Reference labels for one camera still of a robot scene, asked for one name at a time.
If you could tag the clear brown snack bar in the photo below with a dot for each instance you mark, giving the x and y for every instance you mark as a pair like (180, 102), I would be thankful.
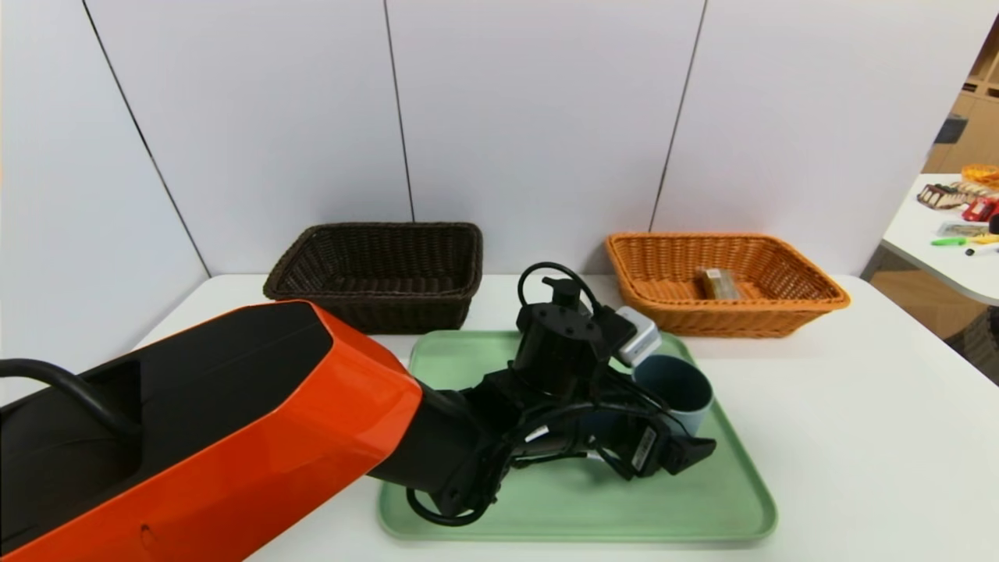
(718, 285)

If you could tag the dark grey woven object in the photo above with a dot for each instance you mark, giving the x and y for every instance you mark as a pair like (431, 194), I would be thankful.
(979, 351)

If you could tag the light blue plastic cup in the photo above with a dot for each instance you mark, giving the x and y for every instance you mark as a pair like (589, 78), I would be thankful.
(679, 386)

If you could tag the blue grey box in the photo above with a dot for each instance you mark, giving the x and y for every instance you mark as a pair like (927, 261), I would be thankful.
(951, 130)

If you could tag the red packet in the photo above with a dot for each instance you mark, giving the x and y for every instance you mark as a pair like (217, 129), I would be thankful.
(979, 211)

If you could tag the black marker pen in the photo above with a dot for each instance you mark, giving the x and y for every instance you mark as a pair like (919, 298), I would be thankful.
(982, 250)

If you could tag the light wooden shelf unit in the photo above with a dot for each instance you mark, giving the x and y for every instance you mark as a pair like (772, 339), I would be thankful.
(982, 133)

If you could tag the orange wicker basket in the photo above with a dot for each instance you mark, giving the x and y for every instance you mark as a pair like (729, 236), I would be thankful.
(663, 312)

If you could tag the dark brown wicker basket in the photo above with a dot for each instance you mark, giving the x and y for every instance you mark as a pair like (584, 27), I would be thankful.
(375, 273)

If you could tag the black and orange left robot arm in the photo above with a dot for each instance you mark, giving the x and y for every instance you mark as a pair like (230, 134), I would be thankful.
(234, 421)

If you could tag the light green plastic tray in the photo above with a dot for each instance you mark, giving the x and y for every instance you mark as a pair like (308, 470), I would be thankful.
(702, 507)

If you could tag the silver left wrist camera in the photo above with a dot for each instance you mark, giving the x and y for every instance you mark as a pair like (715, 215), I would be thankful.
(641, 337)

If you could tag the white side table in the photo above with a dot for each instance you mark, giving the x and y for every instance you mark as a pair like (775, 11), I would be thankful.
(929, 250)

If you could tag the green marker pen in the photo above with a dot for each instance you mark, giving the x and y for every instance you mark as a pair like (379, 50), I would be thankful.
(947, 242)

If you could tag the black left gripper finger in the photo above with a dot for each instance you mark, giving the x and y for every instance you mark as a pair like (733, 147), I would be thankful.
(691, 454)

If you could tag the brown and white cake pack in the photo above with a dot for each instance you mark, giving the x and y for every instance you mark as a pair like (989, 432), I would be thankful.
(943, 197)

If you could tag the orange round item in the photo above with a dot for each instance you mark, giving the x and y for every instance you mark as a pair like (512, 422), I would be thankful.
(982, 175)

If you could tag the clear flat packet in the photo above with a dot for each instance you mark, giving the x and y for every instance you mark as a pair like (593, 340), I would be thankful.
(964, 229)

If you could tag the yellow pen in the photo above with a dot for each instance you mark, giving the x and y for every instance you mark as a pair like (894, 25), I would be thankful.
(987, 239)

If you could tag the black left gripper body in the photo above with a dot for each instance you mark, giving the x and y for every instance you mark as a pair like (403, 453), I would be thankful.
(647, 449)

